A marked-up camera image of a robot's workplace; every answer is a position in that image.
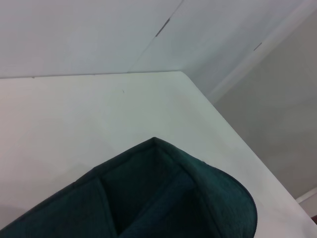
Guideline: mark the dark teal insulated lunch bag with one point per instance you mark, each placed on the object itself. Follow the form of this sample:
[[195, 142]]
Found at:
[[210, 198]]

